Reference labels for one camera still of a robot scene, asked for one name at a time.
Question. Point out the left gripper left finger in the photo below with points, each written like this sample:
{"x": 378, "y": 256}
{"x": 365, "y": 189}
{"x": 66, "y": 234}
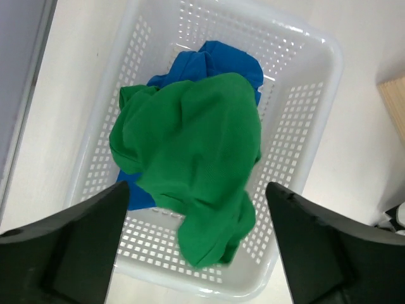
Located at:
{"x": 67, "y": 257}

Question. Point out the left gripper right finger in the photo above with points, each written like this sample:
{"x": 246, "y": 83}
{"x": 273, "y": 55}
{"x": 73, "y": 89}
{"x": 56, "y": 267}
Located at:
{"x": 329, "y": 258}

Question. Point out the green tank top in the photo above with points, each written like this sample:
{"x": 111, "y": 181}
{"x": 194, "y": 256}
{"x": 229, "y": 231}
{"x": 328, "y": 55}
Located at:
{"x": 193, "y": 145}

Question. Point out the blue tank top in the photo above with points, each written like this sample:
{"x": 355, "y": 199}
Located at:
{"x": 213, "y": 58}

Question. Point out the striped black white tank top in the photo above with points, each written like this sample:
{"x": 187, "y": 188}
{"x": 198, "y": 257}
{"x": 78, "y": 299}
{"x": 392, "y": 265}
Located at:
{"x": 393, "y": 220}

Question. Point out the wooden clothes rack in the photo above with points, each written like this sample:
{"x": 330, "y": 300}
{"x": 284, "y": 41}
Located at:
{"x": 392, "y": 93}

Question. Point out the white plastic basket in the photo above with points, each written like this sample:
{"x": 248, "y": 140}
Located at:
{"x": 302, "y": 68}

